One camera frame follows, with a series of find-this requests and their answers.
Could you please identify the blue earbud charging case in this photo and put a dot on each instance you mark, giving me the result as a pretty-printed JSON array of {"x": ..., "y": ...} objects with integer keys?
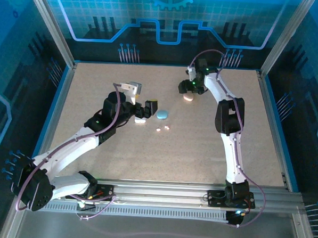
[{"x": 162, "y": 114}]

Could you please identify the aluminium table side rail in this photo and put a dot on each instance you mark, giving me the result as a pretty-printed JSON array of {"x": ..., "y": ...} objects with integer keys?
[
  {"x": 65, "y": 92},
  {"x": 266, "y": 98}
]

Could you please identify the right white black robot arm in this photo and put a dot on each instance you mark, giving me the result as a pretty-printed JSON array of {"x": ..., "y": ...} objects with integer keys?
[{"x": 232, "y": 160}]

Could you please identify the pink earbud charging case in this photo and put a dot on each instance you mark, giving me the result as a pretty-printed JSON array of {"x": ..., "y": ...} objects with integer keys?
[{"x": 189, "y": 98}]

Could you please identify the aluminium frame post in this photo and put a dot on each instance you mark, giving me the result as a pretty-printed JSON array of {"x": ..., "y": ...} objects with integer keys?
[
  {"x": 54, "y": 31},
  {"x": 283, "y": 40}
]

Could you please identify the black connector box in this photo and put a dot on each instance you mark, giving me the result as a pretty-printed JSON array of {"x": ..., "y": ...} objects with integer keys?
[{"x": 235, "y": 219}]

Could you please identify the grey metal sheet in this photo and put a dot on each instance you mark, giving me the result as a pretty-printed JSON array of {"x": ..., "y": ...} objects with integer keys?
[{"x": 155, "y": 230}]

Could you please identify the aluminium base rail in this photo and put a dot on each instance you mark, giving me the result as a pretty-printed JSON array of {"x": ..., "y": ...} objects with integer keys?
[{"x": 160, "y": 191}]

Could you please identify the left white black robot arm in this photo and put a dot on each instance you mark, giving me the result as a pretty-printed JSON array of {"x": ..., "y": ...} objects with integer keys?
[{"x": 69, "y": 149}]

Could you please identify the white earbud charging case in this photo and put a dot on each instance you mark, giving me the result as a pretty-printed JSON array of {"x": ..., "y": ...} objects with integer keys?
[{"x": 140, "y": 120}]

